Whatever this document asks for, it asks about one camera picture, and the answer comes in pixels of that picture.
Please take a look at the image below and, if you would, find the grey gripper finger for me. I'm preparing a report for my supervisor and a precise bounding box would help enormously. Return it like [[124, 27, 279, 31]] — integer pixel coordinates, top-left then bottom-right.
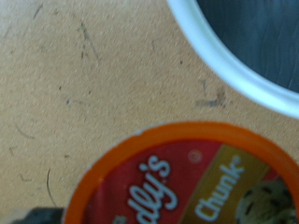
[[10, 205, 64, 224]]

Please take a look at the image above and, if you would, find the orange-rimmed coffee pod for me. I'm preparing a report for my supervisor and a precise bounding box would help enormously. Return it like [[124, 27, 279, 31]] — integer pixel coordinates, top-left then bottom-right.
[[62, 120, 299, 224]]

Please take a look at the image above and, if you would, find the white two-tier turntable stand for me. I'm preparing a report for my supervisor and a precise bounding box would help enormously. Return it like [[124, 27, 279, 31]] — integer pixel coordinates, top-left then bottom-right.
[[166, 0, 299, 120]]

